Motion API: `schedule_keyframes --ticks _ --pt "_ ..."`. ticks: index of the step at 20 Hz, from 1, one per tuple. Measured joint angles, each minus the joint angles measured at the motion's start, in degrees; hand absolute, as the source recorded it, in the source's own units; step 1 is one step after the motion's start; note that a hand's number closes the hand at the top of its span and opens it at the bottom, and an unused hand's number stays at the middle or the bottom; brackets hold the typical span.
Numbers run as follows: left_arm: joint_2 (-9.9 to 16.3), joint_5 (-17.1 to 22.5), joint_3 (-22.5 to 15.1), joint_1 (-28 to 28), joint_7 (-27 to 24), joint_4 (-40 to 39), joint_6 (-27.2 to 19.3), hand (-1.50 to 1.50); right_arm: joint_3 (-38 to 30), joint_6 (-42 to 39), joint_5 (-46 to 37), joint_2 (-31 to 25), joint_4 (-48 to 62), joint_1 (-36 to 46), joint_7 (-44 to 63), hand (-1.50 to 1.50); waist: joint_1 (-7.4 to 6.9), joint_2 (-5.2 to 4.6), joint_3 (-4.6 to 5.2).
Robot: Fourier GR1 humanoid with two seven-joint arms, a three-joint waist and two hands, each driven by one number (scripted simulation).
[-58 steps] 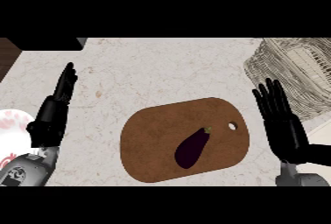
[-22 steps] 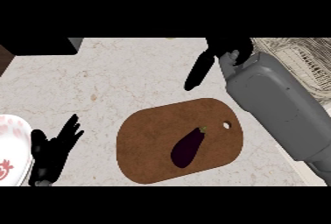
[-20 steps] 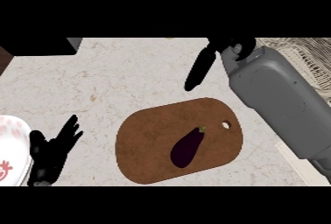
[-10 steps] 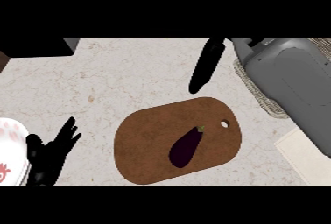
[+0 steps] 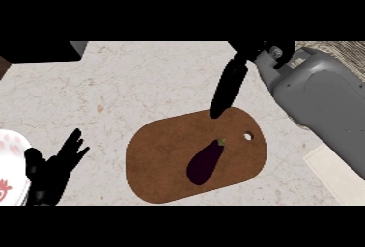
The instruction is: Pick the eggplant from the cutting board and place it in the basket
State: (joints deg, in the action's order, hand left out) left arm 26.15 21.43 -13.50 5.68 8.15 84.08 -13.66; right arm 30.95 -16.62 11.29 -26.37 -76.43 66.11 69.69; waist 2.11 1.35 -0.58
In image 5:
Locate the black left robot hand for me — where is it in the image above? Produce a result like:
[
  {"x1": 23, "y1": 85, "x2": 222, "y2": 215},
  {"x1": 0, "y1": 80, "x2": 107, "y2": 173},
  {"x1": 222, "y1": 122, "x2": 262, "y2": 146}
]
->
[{"x1": 23, "y1": 128, "x2": 92, "y2": 206}]

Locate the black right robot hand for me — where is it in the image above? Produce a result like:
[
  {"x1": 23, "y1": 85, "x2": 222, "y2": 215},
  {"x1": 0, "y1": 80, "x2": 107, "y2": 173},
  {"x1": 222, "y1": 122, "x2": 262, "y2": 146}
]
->
[{"x1": 209, "y1": 41, "x2": 298, "y2": 120}]

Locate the brown wooden cutting board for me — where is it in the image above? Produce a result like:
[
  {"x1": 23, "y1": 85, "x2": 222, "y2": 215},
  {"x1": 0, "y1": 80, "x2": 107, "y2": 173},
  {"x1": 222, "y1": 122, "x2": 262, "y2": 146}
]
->
[{"x1": 125, "y1": 106, "x2": 268, "y2": 205}]

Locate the dark purple eggplant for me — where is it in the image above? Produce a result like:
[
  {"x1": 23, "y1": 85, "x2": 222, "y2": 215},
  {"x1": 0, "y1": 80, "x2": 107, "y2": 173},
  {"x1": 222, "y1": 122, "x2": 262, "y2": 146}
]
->
[{"x1": 185, "y1": 138, "x2": 228, "y2": 186}]

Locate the cream flat board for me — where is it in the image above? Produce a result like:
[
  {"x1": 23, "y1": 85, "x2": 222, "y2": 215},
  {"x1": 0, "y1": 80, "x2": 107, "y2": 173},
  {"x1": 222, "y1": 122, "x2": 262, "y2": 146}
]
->
[{"x1": 303, "y1": 142, "x2": 365, "y2": 206}]

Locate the white plate with red pattern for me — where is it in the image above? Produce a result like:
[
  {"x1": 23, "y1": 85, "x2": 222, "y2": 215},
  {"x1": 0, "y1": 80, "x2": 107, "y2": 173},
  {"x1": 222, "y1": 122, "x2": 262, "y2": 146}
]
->
[{"x1": 0, "y1": 128, "x2": 33, "y2": 206}]

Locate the dark brown cabinet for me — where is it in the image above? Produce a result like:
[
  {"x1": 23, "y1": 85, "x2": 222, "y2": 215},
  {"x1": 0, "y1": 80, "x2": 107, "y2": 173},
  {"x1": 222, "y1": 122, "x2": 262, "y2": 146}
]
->
[{"x1": 0, "y1": 56, "x2": 14, "y2": 81}]

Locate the black appliance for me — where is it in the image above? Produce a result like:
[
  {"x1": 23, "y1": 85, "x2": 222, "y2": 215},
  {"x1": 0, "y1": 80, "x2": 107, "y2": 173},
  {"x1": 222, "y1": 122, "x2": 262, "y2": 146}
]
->
[{"x1": 0, "y1": 41, "x2": 91, "y2": 65}]

